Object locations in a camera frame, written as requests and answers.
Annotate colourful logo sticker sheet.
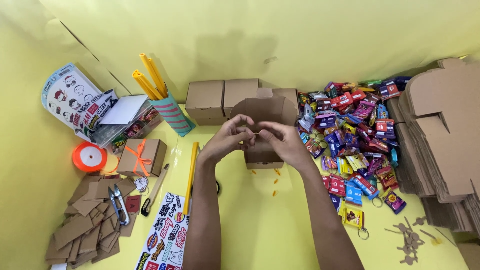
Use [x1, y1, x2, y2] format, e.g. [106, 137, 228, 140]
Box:
[134, 192, 191, 270]

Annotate silver thread snips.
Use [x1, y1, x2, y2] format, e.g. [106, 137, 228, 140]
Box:
[108, 184, 131, 226]

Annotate open brown cardboard box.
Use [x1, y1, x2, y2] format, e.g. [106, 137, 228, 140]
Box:
[229, 88, 299, 170]

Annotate person's left hand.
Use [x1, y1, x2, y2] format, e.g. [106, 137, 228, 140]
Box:
[197, 114, 258, 165]

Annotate white paper card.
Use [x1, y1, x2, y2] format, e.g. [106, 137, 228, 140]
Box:
[99, 94, 149, 125]

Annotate beige utility knife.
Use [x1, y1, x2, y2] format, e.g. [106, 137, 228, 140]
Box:
[140, 163, 170, 217]

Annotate cartoon character sticker sheet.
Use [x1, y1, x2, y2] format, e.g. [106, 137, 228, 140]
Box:
[41, 62, 104, 130]

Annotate ribbon-tied brown cardboard box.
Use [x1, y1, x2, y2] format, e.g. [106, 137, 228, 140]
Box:
[116, 138, 168, 178]

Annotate clear plastic storage box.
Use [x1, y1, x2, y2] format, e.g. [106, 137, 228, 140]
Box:
[91, 94, 163, 149]

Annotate black ring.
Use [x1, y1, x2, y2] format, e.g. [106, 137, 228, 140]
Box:
[190, 179, 221, 196]

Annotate stack of flat cardboard blanks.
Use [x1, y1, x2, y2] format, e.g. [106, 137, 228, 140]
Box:
[385, 56, 480, 234]

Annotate purple snack keychain with ring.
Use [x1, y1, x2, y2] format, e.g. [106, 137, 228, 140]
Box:
[372, 187, 407, 215]

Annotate white cartoon keychain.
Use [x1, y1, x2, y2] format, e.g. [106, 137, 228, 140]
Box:
[133, 176, 150, 196]

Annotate teal pink-striped paper cup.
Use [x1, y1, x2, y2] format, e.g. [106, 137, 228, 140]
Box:
[149, 89, 196, 137]

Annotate yellow plastic stick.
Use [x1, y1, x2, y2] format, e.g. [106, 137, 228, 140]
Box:
[147, 58, 169, 97]
[131, 70, 160, 101]
[139, 53, 168, 99]
[182, 141, 200, 215]
[136, 70, 164, 100]

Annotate scattered small orange bits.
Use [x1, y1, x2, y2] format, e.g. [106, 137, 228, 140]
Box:
[250, 168, 282, 198]

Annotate person's right hand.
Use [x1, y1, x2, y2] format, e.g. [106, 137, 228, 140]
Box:
[257, 120, 316, 172]

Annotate pile of brown cardboard tags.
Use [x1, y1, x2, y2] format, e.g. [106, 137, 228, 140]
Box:
[44, 174, 142, 269]

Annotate orange ribbon spool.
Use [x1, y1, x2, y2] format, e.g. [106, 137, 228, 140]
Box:
[71, 141, 109, 173]

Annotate heap of snack packet keychains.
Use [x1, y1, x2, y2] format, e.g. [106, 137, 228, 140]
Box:
[297, 76, 413, 216]

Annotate yellow snack keychain with ring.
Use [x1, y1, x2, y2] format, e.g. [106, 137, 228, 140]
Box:
[341, 207, 370, 241]

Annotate red square tag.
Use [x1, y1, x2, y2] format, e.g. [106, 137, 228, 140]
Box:
[124, 194, 142, 215]

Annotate orange ribbon bow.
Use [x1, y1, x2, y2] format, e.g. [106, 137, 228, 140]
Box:
[124, 139, 153, 177]

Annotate black and red logo sticker sheet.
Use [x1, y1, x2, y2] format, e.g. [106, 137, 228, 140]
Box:
[73, 89, 119, 142]

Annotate scattered brown cardboard cutouts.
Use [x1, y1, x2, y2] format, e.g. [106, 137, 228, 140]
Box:
[384, 215, 457, 266]

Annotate brown cardboard sheet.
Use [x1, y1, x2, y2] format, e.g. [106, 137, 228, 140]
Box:
[457, 242, 480, 270]

